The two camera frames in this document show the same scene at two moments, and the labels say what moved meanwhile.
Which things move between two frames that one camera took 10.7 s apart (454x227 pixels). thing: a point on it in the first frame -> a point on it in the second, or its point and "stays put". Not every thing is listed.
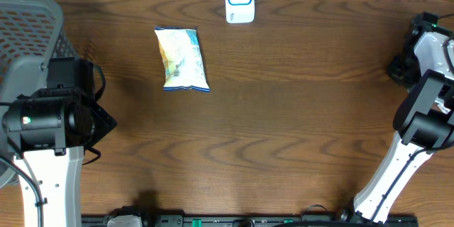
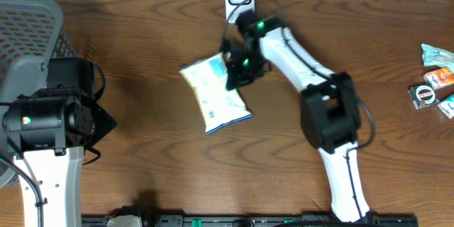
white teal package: [184, 66] -> [218, 106]
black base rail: [246, 220] stays put
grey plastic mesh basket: [32, 30] stays put
